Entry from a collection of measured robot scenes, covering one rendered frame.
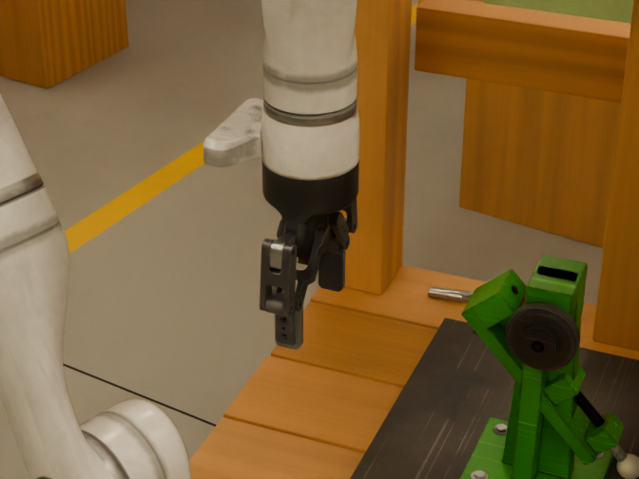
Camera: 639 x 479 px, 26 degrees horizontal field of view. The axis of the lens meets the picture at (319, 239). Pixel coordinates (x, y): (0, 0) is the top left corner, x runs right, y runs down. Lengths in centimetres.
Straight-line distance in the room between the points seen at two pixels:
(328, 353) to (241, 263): 189
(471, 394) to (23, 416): 79
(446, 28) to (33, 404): 96
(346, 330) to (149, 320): 166
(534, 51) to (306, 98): 82
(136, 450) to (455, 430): 68
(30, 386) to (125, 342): 238
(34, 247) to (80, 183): 312
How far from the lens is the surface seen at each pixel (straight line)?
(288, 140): 102
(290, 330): 108
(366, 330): 186
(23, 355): 103
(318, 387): 175
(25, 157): 104
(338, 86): 101
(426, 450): 163
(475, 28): 181
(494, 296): 145
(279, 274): 104
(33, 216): 102
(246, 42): 506
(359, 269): 192
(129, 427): 106
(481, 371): 176
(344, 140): 103
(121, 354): 337
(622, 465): 156
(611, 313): 184
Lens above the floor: 193
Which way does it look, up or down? 31 degrees down
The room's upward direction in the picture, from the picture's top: straight up
